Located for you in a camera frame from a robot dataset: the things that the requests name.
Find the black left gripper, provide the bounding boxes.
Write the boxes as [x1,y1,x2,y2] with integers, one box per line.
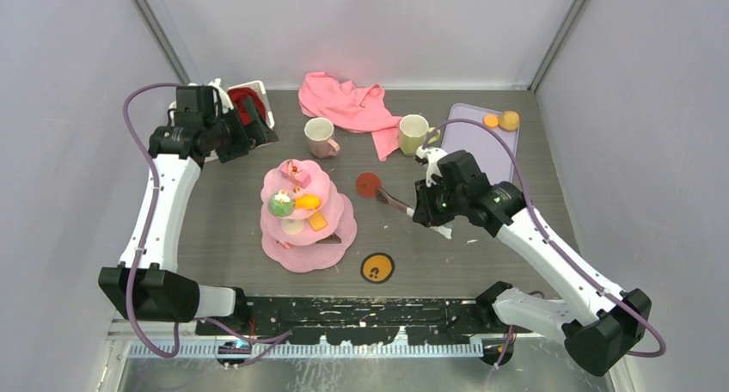
[204,97,277,162]

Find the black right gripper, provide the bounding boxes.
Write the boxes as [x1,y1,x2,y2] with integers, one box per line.
[414,174,467,227]

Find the pink cherry cake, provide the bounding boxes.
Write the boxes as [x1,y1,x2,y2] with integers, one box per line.
[279,159,311,188]

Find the pink mug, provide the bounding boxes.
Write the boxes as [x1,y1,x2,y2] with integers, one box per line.
[304,118,340,159]

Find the green mug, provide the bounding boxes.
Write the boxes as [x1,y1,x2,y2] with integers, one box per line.
[398,114,440,156]

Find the green frog macaron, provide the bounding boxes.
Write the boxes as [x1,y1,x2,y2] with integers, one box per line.
[267,189,296,217]

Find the metal serving tongs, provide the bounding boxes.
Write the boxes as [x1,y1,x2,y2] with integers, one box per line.
[376,187,454,240]

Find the orange fish-shaped cookie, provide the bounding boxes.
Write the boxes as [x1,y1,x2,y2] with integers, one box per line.
[294,194,322,211]

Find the white round cake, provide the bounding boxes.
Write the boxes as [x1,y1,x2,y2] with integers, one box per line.
[280,219,305,236]

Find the pink three-tier dessert stand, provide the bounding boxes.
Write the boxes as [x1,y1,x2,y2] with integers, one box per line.
[260,159,358,273]

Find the orange wafer bar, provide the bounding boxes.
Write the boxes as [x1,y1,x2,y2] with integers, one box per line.
[307,211,328,231]

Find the chocolate cake slice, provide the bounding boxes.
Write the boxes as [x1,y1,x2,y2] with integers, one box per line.
[316,233,342,244]

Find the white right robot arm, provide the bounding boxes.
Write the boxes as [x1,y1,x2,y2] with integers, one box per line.
[413,147,652,377]

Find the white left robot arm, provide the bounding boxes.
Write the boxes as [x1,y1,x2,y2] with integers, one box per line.
[98,80,278,334]

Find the white plastic basket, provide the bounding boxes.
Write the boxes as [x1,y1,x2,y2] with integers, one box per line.
[168,78,275,162]

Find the lavender serving tray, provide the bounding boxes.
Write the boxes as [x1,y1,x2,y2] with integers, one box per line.
[441,103,514,184]

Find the small orange round cookie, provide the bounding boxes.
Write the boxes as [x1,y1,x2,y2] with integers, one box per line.
[483,113,499,129]

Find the golden round bun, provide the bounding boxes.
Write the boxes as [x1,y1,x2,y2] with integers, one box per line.
[498,110,521,132]

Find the red round coaster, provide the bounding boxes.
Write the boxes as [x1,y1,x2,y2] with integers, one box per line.
[355,172,382,199]

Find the pink cloth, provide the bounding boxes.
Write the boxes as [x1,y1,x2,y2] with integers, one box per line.
[298,72,401,162]

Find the orange round sticker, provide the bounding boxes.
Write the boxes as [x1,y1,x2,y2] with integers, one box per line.
[359,253,395,285]

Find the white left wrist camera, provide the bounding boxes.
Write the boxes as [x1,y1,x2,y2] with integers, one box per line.
[207,78,234,114]

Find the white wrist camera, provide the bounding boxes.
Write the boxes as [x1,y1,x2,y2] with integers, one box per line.
[415,145,448,187]
[207,78,234,114]

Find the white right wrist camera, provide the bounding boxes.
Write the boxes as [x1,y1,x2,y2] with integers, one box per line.
[415,145,448,187]

